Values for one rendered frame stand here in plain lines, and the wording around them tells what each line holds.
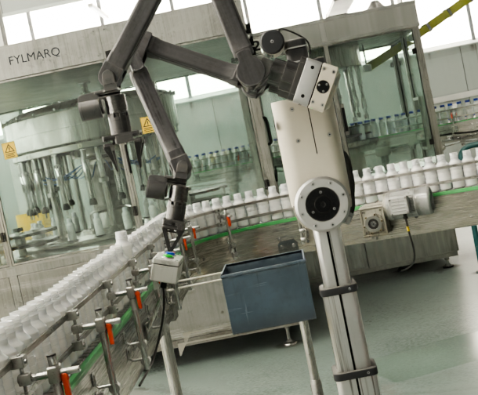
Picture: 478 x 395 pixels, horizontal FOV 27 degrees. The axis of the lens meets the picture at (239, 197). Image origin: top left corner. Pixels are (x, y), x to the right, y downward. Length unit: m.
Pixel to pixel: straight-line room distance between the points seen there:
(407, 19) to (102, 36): 2.96
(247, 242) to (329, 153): 2.06
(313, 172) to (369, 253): 5.74
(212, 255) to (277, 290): 1.17
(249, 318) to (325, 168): 0.95
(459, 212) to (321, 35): 4.05
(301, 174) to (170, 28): 3.88
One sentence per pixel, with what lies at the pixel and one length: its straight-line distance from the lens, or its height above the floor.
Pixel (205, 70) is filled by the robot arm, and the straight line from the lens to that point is 3.10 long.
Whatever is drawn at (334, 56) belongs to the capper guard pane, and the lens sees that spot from 8.47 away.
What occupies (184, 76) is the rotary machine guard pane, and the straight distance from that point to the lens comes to 6.58.
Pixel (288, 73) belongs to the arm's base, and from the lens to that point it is 2.63.
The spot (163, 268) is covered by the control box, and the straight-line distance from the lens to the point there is 2.91.
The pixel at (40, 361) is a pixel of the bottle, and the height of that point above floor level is 1.06.
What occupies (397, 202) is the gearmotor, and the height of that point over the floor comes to 1.00.
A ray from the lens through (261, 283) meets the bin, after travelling 3.55.
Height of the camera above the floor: 1.40
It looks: 3 degrees down
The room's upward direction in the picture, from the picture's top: 11 degrees counter-clockwise
